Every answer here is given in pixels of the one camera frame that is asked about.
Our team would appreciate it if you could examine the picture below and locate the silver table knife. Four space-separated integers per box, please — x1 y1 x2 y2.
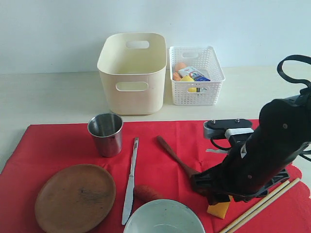
121 137 139 225

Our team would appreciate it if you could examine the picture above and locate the dark wooden spoon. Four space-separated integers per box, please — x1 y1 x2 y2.
156 135 199 178

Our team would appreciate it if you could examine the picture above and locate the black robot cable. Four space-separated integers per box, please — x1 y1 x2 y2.
276 54 311 88

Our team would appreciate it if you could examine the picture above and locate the orange carrot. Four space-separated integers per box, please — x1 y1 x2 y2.
134 185 164 202

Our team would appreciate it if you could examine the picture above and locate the white ceramic bowl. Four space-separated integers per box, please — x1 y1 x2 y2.
123 199 205 233

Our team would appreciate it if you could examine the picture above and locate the brown wooden plate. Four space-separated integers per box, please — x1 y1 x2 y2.
35 164 116 233

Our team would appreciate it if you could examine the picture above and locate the yellow cheese wedge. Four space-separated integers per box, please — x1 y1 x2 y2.
207 196 232 219

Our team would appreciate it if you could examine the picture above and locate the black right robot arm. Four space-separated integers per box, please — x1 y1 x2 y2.
190 96 311 205

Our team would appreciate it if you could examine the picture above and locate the small blue milk carton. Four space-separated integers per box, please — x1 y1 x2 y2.
177 66 210 82

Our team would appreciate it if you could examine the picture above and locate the upper wooden chopstick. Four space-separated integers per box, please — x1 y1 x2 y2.
220 180 290 233

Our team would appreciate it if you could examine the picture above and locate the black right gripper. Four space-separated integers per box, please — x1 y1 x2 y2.
190 139 306 205

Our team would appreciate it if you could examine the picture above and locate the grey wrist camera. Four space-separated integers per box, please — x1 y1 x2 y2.
203 118 254 139

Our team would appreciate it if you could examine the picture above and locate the yellow lemon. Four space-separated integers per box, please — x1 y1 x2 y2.
180 75 194 82

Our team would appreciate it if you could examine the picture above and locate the red paper table mat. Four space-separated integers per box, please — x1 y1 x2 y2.
0 118 311 233

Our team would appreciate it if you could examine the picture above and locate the wooden chopstick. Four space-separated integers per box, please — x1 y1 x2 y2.
227 178 300 233
220 180 290 233

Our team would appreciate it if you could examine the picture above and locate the stainless steel cup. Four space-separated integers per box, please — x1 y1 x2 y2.
87 113 123 158

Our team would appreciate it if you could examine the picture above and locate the orange fried chicken piece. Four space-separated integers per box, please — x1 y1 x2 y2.
173 72 182 82

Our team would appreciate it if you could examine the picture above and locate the brown egg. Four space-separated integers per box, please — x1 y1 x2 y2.
174 62 187 72

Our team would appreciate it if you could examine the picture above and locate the lower wooden chopstick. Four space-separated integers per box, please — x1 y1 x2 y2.
227 178 300 233

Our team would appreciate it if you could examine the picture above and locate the white perforated plastic basket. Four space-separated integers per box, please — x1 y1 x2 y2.
169 46 225 106

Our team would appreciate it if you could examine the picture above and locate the cream plastic bin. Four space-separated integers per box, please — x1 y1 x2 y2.
97 33 167 115

